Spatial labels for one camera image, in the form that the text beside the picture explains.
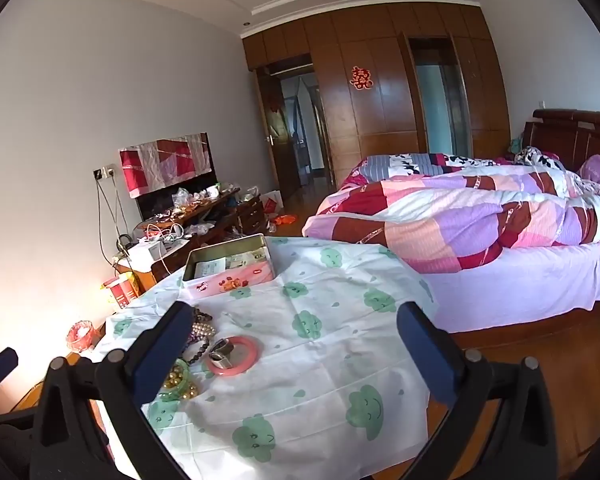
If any red paper decoration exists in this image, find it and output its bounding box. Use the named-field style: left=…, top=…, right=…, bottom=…
left=350, top=65, right=374, bottom=92

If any wooden bed frame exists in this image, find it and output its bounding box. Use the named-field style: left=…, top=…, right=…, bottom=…
left=445, top=108, right=600, bottom=351

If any dark bead bracelet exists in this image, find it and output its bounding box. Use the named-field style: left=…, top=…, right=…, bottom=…
left=180, top=335, right=212, bottom=366

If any white paper bag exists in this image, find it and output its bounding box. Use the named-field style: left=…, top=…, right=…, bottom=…
left=260, top=191, right=284, bottom=216

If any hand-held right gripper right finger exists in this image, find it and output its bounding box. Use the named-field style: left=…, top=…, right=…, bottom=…
left=396, top=301, right=573, bottom=480

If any waste bin with red bag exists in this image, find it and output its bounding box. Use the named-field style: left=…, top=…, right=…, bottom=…
left=66, top=319, right=98, bottom=352

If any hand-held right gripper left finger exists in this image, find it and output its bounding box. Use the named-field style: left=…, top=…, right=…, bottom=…
left=30, top=301, right=201, bottom=480

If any dark wooden door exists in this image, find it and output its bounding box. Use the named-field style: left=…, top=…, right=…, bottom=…
left=255, top=67, right=301, bottom=206

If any white cardboard box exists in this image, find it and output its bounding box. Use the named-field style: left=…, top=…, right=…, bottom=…
left=127, top=240, right=168, bottom=271

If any pink bangle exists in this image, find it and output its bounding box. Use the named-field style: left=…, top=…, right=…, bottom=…
left=202, top=336, right=262, bottom=376

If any black cable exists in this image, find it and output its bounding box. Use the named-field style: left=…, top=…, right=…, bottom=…
left=96, top=177, right=131, bottom=251

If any red yellow box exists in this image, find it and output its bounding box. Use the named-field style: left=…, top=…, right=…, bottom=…
left=102, top=272, right=140, bottom=308

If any pink tin box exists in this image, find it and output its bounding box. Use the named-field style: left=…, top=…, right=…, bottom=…
left=182, top=233, right=277, bottom=292

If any silver metal bangle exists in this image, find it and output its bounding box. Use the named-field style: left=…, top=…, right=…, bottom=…
left=208, top=338, right=237, bottom=364

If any purple bed sheet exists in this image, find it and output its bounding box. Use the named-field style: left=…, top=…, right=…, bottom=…
left=400, top=237, right=600, bottom=333

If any pink patchwork quilt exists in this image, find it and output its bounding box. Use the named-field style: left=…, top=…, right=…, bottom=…
left=302, top=152, right=600, bottom=273

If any white green cloud tablecloth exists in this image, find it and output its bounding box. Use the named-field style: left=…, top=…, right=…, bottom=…
left=87, top=234, right=441, bottom=480

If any gold bead necklace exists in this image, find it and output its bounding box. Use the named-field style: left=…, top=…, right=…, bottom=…
left=162, top=366, right=199, bottom=401

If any red pink television cover cloth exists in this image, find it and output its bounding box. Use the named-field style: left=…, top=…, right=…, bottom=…
left=119, top=133, right=213, bottom=198

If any wooden television cabinet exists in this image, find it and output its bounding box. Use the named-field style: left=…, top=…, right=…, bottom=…
left=130, top=187, right=266, bottom=281

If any green bangle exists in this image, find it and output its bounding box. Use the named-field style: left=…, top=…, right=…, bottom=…
left=150, top=358, right=196, bottom=403

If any wooden wardrobe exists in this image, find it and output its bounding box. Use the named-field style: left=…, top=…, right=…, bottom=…
left=242, top=2, right=512, bottom=191

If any black television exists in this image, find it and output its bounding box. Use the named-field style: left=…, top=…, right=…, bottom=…
left=135, top=132, right=218, bottom=221

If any mirrored wardrobe door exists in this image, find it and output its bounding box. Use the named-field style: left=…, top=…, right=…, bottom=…
left=400, top=32, right=473, bottom=158

